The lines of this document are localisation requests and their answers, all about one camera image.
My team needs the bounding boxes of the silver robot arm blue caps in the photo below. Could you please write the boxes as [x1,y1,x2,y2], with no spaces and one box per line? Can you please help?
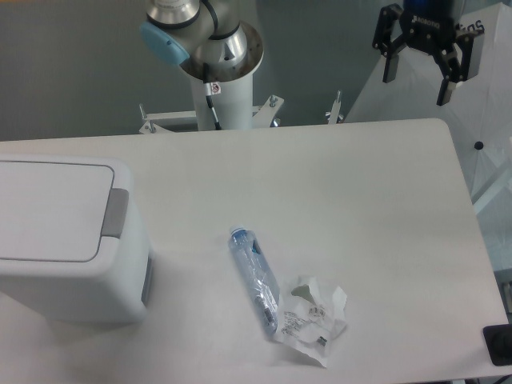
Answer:
[139,1,485,106]

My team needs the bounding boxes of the white trash can body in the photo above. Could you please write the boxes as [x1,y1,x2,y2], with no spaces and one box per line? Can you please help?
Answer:
[1,154,153,323]

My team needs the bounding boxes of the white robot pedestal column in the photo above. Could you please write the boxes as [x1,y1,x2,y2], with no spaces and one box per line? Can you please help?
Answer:
[189,74,253,131]

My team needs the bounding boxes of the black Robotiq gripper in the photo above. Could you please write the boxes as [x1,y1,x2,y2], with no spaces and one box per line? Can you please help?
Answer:
[372,0,485,106]

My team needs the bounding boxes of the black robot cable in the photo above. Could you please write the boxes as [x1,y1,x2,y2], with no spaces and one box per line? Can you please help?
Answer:
[202,62,223,131]

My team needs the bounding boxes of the white trash can lid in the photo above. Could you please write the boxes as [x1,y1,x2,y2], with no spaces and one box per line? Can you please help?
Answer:
[1,161,114,262]

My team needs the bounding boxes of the crumpled white plastic wrapper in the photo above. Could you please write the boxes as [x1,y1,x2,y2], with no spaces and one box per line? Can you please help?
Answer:
[273,275,347,368]

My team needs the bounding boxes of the grey trash can push button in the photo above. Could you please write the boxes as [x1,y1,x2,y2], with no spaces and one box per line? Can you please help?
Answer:
[101,188,129,238]

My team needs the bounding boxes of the crushed clear plastic bottle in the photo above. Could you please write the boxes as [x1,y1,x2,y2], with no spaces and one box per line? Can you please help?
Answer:
[228,226,280,338]

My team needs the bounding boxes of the black device at table edge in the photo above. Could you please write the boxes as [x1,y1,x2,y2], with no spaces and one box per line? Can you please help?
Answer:
[482,324,511,366]

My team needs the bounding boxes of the white Superior umbrella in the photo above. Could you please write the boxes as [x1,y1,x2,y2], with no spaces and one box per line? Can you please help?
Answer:
[346,3,511,199]

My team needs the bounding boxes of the white pedestal base frame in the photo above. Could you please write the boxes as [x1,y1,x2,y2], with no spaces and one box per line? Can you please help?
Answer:
[138,90,345,135]

